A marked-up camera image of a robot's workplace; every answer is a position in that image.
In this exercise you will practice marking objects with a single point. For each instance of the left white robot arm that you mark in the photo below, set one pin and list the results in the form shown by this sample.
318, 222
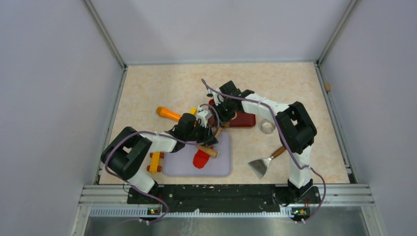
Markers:
123, 157

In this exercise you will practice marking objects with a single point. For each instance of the red dough lump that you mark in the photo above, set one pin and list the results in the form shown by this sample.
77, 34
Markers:
200, 159

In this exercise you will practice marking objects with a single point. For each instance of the wooden dough roller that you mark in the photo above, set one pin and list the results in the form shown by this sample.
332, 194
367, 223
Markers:
210, 149

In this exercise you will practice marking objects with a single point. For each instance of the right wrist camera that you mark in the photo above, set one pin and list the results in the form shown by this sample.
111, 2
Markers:
217, 98

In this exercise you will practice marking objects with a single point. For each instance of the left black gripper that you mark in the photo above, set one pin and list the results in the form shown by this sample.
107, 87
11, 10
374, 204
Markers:
207, 132

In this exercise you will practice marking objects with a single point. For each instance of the yellow toy car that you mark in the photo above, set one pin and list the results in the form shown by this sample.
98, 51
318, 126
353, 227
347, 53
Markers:
154, 166

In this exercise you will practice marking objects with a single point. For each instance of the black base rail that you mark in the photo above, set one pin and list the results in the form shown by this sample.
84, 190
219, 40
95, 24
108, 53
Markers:
226, 198

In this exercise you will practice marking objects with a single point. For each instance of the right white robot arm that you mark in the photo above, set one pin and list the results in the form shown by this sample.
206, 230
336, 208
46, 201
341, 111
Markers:
294, 125

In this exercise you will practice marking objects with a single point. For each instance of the metal ring cutter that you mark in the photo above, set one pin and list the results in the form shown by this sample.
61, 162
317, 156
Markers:
267, 127

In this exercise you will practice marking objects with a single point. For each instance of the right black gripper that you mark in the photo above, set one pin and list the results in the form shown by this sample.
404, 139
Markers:
225, 119

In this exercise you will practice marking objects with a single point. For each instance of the dark red lacquer tray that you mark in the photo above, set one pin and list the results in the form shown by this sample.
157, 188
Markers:
243, 120

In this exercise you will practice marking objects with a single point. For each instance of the orange plastic rolling pin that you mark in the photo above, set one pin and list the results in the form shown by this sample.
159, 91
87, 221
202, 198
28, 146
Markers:
166, 113

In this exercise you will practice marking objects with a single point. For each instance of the small yellow block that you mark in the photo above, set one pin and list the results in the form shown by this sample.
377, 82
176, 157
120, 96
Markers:
193, 111

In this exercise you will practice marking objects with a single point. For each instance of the metal scraper wooden handle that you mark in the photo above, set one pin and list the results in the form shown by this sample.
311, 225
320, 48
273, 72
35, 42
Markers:
260, 166

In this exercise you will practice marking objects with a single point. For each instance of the lavender plastic tray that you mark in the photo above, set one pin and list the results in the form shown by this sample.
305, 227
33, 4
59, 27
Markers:
180, 164

